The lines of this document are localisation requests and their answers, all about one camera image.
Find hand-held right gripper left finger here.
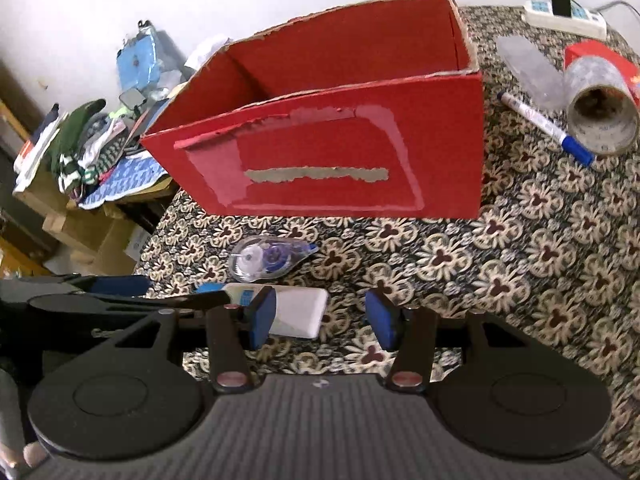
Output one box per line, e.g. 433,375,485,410
107,285,278,393

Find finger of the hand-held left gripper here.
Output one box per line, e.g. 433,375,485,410
50,274,153,297
27,291,232,318

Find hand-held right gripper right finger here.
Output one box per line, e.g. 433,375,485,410
365,287,531,392

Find white eraser block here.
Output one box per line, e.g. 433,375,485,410
195,282,329,339

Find correction tape dispenser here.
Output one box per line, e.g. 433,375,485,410
230,236,320,282

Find red cardboard box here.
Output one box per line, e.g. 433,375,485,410
140,0,484,221

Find person's left hand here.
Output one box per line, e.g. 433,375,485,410
0,367,48,468

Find brown cardboard boxes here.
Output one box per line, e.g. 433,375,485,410
15,170,176,266

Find blue patterned cloth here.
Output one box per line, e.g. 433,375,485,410
80,152,171,211

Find stack of books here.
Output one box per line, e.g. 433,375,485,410
12,104,66,193

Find green striped cloth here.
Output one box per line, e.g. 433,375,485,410
47,100,126,196

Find floral patterned tablecloth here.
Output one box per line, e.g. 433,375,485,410
132,5,640,466

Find blue pouch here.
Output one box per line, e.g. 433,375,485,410
116,22,163,91

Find blue capped marker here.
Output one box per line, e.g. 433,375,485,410
497,91,596,167

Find grey wide tape roll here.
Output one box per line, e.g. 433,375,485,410
495,35,640,156

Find small red box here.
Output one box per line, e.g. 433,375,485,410
564,39,640,106

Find white power strip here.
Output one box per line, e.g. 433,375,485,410
522,0,608,41

